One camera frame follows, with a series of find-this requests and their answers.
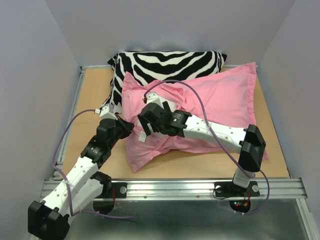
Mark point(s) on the zebra striped pillow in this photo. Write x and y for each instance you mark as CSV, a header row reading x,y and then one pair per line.
x,y
147,66

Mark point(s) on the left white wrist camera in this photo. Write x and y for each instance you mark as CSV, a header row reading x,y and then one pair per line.
x,y
106,112

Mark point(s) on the white pillow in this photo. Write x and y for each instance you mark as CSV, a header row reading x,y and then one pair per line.
x,y
143,134

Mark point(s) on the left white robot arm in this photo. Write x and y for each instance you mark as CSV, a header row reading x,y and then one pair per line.
x,y
51,218

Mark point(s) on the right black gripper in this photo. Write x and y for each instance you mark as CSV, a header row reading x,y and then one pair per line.
x,y
144,122

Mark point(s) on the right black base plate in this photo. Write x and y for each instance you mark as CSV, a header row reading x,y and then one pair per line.
x,y
227,189

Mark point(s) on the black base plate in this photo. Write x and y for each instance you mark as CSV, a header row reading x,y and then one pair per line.
x,y
114,190
227,189

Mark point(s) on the aluminium mounting rail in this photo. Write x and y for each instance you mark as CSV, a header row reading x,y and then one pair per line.
x,y
202,189

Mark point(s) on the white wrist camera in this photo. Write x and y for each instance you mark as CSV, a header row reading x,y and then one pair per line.
x,y
106,112
152,97

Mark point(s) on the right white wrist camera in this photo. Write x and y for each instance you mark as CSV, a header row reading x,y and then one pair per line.
x,y
152,97

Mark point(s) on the pink pillowcase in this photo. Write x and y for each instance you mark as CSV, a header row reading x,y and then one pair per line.
x,y
227,98

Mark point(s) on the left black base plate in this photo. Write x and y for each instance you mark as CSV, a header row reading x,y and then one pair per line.
x,y
114,190

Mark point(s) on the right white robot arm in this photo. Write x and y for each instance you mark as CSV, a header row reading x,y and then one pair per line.
x,y
247,142

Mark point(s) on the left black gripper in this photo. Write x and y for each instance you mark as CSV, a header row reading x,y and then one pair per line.
x,y
126,126

